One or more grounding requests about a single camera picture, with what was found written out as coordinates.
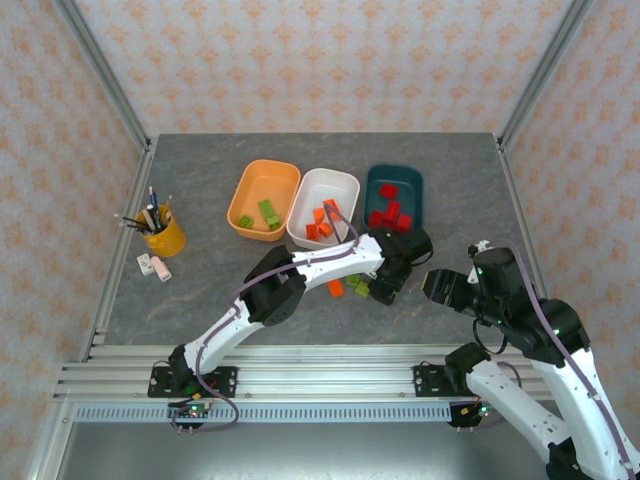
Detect teal plastic bin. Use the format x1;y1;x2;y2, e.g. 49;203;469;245
362;163;425;236

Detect white plastic bin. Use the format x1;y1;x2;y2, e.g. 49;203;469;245
286;167;361;251

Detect small control board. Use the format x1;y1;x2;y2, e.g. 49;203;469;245
449;402;494;429
167;402;211;426

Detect orange plastic bin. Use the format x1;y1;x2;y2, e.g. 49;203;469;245
226;158;302;243

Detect yellow metal pen cup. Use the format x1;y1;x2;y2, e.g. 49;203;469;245
135;214;187;259

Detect white erasers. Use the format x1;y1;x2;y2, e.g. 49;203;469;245
151;255;174;284

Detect blue pen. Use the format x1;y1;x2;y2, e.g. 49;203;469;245
148;186;162;232

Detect purple grey arm cable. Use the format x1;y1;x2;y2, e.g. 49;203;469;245
487;239;636;480
169;199;362;436

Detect aluminium side rail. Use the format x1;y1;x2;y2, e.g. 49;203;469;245
494;137;551;301
79;142;159;362

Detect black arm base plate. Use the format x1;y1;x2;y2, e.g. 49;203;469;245
147;366;239;399
412;366;454;399

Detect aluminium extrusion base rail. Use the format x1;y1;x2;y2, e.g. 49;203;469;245
52;343;556;402

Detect slotted grey cable duct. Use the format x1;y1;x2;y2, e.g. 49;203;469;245
73;404;454;425

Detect aluminium frame post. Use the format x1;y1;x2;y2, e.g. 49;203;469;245
52;0;154;151
497;0;596;149

